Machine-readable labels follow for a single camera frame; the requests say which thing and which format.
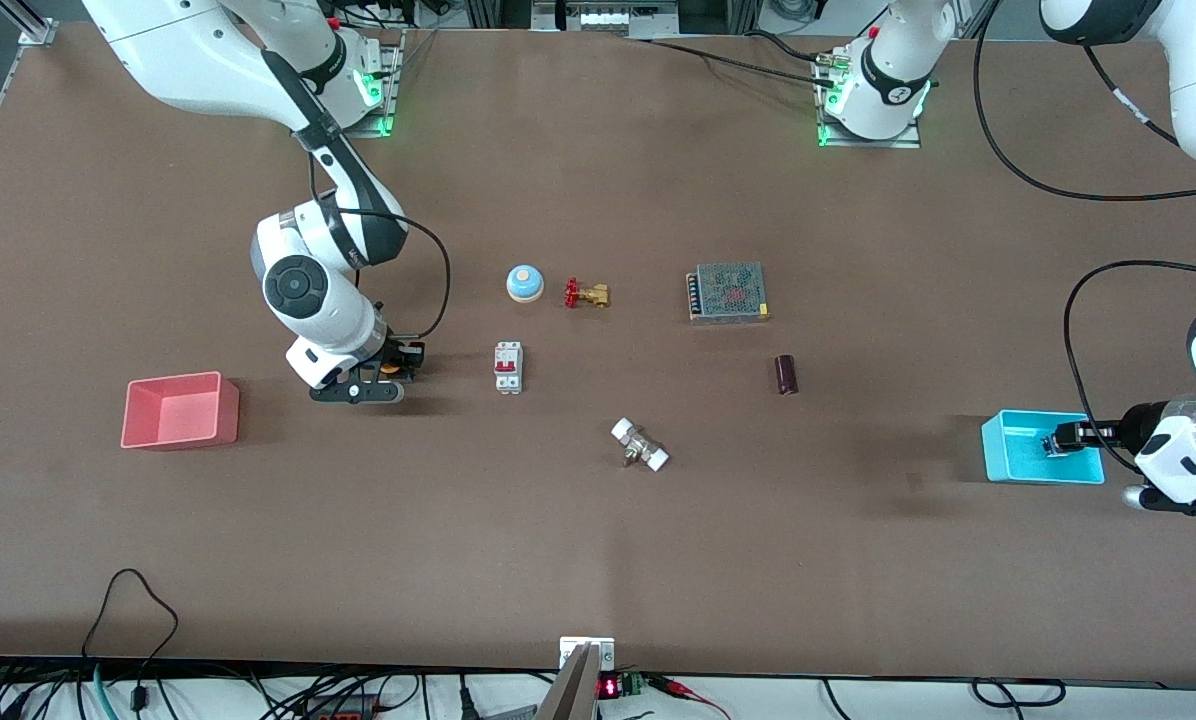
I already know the cyan plastic box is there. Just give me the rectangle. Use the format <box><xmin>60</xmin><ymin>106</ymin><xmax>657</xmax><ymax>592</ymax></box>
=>
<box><xmin>980</xmin><ymin>409</ymin><xmax>1106</xmax><ymax>486</ymax></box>

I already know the pink plastic box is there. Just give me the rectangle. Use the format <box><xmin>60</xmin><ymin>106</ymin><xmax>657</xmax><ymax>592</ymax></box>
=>
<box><xmin>121</xmin><ymin>371</ymin><xmax>241</xmax><ymax>451</ymax></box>

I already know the white-capped metal fitting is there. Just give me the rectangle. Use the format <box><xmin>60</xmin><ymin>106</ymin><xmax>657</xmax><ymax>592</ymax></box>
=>
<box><xmin>610</xmin><ymin>417</ymin><xmax>671</xmax><ymax>473</ymax></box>

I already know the metal mesh power supply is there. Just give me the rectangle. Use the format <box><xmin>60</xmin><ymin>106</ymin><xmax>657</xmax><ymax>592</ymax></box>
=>
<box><xmin>685</xmin><ymin>261</ymin><xmax>771</xmax><ymax>326</ymax></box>

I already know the grey mounting bar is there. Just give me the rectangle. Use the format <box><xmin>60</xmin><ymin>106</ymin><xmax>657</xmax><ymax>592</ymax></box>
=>
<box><xmin>536</xmin><ymin>643</ymin><xmax>599</xmax><ymax>720</ymax></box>

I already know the grey power strip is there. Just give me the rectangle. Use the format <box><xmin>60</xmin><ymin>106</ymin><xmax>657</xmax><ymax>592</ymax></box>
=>
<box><xmin>531</xmin><ymin>0</ymin><xmax>681</xmax><ymax>33</ymax></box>

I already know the red clip lead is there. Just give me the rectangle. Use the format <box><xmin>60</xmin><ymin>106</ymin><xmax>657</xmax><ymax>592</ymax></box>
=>
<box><xmin>656</xmin><ymin>677</ymin><xmax>731</xmax><ymax>720</ymax></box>

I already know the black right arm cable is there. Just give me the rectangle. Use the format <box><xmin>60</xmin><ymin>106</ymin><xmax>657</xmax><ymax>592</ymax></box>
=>
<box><xmin>333</xmin><ymin>205</ymin><xmax>452</xmax><ymax>341</ymax></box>

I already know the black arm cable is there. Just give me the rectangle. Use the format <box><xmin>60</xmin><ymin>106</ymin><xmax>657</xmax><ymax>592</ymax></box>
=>
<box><xmin>333</xmin><ymin>205</ymin><xmax>452</xmax><ymax>341</ymax></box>
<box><xmin>975</xmin><ymin>0</ymin><xmax>1196</xmax><ymax>473</ymax></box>

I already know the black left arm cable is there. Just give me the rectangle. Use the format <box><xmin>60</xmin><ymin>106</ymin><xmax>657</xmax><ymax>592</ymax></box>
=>
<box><xmin>975</xmin><ymin>0</ymin><xmax>1196</xmax><ymax>473</ymax></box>

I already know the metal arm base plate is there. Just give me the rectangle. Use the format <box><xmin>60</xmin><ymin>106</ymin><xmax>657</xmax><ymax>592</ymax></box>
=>
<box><xmin>343</xmin><ymin>28</ymin><xmax>402</xmax><ymax>139</ymax></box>
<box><xmin>816</xmin><ymin>50</ymin><xmax>924</xmax><ymax>151</ymax></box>

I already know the black coiled cable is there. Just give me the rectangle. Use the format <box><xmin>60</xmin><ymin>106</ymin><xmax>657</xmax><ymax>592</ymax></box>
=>
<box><xmin>972</xmin><ymin>678</ymin><xmax>1067</xmax><ymax>709</ymax></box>

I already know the black looped cable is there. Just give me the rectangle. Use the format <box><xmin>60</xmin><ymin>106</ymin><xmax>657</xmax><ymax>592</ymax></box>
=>
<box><xmin>83</xmin><ymin>568</ymin><xmax>180</xmax><ymax>713</ymax></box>

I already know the thin grey cable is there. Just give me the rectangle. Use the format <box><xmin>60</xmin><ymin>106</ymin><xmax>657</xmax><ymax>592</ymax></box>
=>
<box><xmin>394</xmin><ymin>28</ymin><xmax>439</xmax><ymax>81</ymax></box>

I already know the white metal bracket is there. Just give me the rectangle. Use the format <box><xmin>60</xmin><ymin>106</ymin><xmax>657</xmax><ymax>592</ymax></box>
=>
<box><xmin>559</xmin><ymin>636</ymin><xmax>616</xmax><ymax>673</ymax></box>

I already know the black base cable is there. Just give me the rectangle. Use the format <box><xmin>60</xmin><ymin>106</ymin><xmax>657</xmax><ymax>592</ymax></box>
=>
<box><xmin>626</xmin><ymin>38</ymin><xmax>839</xmax><ymax>89</ymax></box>
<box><xmin>743</xmin><ymin>30</ymin><xmax>829</xmax><ymax>66</ymax></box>

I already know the aluminium frame profile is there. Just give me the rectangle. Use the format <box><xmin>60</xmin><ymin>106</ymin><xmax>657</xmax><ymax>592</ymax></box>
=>
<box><xmin>16</xmin><ymin>0</ymin><xmax>59</xmax><ymax>47</ymax></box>

